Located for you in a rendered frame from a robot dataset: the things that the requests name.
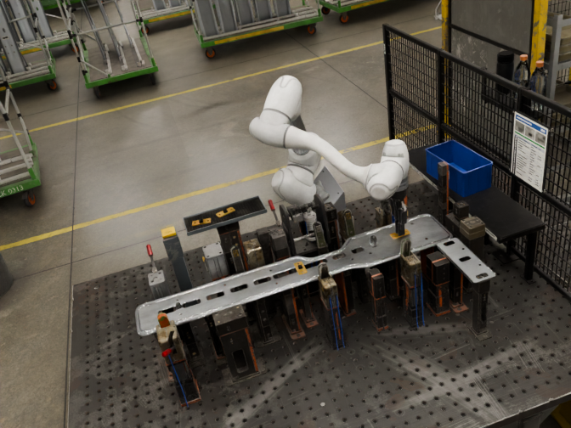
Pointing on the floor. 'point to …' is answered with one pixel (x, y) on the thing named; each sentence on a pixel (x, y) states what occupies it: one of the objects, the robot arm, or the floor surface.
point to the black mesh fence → (512, 252)
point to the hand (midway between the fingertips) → (399, 227)
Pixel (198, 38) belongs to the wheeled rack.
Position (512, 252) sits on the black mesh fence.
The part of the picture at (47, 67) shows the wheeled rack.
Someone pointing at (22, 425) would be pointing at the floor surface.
